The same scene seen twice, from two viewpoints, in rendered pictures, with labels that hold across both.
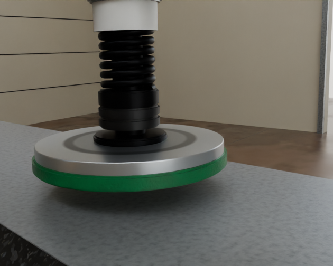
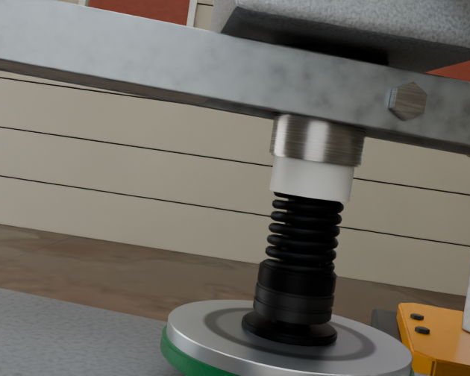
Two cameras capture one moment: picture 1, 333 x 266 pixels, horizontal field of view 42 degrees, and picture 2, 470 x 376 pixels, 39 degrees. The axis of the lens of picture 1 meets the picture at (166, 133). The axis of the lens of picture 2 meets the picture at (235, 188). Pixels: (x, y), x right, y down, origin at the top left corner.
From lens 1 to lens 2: 0.99 m
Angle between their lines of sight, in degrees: 143
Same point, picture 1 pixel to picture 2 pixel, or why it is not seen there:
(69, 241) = not seen: hidden behind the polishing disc
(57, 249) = not seen: hidden behind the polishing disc
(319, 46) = not seen: outside the picture
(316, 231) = (42, 353)
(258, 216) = (101, 364)
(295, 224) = (63, 358)
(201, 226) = (146, 353)
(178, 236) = (157, 346)
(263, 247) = (85, 341)
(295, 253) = (59, 338)
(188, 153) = (185, 308)
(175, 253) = (146, 336)
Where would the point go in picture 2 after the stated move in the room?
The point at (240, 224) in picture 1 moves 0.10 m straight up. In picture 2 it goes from (114, 356) to (128, 251)
